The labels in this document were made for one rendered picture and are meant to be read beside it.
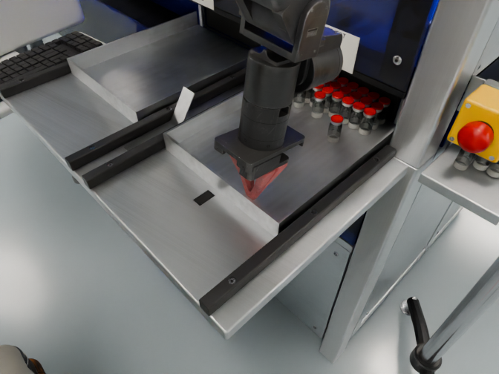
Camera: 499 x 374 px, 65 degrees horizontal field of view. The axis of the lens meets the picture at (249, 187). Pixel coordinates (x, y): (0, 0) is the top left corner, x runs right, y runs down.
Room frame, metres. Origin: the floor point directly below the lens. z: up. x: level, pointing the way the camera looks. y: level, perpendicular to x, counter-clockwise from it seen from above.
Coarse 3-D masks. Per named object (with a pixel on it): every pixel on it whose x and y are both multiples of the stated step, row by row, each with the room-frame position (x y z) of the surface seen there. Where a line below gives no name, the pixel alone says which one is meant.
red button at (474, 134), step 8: (464, 128) 0.40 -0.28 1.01; (472, 128) 0.39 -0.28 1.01; (480, 128) 0.39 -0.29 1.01; (488, 128) 0.39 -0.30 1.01; (464, 136) 0.39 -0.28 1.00; (472, 136) 0.39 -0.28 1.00; (480, 136) 0.38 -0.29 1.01; (488, 136) 0.38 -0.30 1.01; (464, 144) 0.39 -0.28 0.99; (472, 144) 0.38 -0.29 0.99; (480, 144) 0.38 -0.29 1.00; (488, 144) 0.38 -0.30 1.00; (472, 152) 0.38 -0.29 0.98
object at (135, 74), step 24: (168, 24) 0.92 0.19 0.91; (192, 24) 0.97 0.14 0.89; (96, 48) 0.79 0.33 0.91; (120, 48) 0.83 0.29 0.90; (144, 48) 0.85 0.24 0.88; (168, 48) 0.85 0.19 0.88; (192, 48) 0.85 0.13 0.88; (216, 48) 0.85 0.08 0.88; (240, 48) 0.85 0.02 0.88; (72, 72) 0.74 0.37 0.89; (96, 72) 0.75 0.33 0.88; (120, 72) 0.75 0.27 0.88; (144, 72) 0.75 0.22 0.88; (168, 72) 0.75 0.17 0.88; (192, 72) 0.75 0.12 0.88; (216, 72) 0.69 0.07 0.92; (120, 96) 0.66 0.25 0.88; (144, 96) 0.66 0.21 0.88; (168, 96) 0.61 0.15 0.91
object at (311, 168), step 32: (192, 128) 0.54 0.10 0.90; (224, 128) 0.56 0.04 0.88; (320, 128) 0.56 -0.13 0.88; (384, 128) 0.56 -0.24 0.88; (192, 160) 0.45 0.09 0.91; (224, 160) 0.47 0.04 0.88; (288, 160) 0.47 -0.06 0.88; (320, 160) 0.47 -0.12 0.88; (352, 160) 0.47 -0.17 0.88; (224, 192) 0.39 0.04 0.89; (288, 192) 0.40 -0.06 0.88; (320, 192) 0.38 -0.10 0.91; (288, 224) 0.33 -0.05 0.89
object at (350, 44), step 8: (344, 32) 0.58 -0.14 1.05; (344, 40) 0.58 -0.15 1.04; (352, 40) 0.57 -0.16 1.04; (344, 48) 0.58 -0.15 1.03; (352, 48) 0.57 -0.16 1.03; (344, 56) 0.57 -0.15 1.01; (352, 56) 0.56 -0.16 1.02; (344, 64) 0.57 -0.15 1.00; (352, 64) 0.56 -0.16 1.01; (352, 72) 0.56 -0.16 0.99
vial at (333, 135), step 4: (332, 124) 0.52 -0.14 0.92; (336, 124) 0.52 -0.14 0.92; (340, 124) 0.52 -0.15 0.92; (328, 128) 0.53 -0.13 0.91; (332, 128) 0.52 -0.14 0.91; (336, 128) 0.52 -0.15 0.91; (340, 128) 0.52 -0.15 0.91; (328, 132) 0.52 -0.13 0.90; (332, 132) 0.52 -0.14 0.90; (336, 132) 0.52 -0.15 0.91; (340, 132) 0.52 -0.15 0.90; (328, 136) 0.52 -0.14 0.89; (332, 136) 0.52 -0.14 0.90; (336, 136) 0.52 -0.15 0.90; (328, 140) 0.52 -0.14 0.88; (332, 140) 0.52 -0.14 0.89; (336, 140) 0.52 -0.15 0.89
